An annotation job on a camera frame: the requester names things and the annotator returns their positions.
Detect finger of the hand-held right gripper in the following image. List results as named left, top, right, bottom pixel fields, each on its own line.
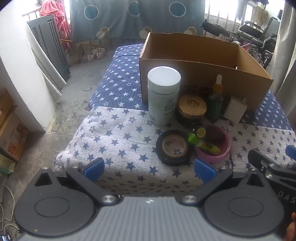
left=248, top=149, right=296, bottom=180
left=285, top=145, right=296, bottom=161

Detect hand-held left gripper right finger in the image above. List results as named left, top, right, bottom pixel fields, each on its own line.
left=178, top=159, right=265, bottom=205

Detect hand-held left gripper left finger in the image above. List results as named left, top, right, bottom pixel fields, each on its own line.
left=33, top=158, right=121, bottom=207

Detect green glue stick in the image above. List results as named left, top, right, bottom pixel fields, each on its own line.
left=188, top=133, right=221, bottom=156

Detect pink bowl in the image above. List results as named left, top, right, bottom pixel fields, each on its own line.
left=194, top=124, right=232, bottom=164

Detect small round green container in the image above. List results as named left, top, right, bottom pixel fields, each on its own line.
left=193, top=126, right=207, bottom=138

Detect black tape roll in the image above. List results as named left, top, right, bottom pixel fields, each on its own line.
left=156, top=130, right=195, bottom=166

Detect green dropper bottle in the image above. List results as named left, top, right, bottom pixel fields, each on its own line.
left=206, top=75, right=224, bottom=123

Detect white plastic jar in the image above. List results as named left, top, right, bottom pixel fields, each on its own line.
left=147, top=66, right=181, bottom=126

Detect brown cardboard box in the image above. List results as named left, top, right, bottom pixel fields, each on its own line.
left=139, top=32, right=274, bottom=111

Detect person's right hand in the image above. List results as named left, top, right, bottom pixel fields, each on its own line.
left=284, top=212, right=296, bottom=241

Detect star-patterned blanket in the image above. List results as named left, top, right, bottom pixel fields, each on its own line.
left=53, top=43, right=296, bottom=197

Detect grey curtain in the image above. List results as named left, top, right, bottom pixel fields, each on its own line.
left=266, top=2, right=296, bottom=116

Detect printed cardboard box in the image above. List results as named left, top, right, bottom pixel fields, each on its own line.
left=0, top=111, right=30, bottom=163

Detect green carton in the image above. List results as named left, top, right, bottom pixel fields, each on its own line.
left=0, top=154, right=16, bottom=174

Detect white leaning board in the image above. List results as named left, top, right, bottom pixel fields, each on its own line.
left=26, top=28, right=63, bottom=101

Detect plain cardboard box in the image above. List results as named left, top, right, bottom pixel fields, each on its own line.
left=0, top=88, right=18, bottom=121

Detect black wheelchair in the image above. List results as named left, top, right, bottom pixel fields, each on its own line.
left=238, top=9, right=284, bottom=70

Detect grey slatted panel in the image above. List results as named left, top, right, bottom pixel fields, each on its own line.
left=26, top=14, right=71, bottom=81

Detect black padded seat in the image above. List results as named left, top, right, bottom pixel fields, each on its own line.
left=201, top=19, right=232, bottom=37

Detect yellow towel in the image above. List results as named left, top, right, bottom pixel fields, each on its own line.
left=251, top=6, right=270, bottom=26

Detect grey sheet with blue circles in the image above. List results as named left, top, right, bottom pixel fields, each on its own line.
left=69, top=0, right=206, bottom=44

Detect pink hanging clothes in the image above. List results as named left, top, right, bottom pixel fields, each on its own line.
left=39, top=0, right=72, bottom=39

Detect white cable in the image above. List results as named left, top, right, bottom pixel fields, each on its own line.
left=0, top=184, right=21, bottom=241

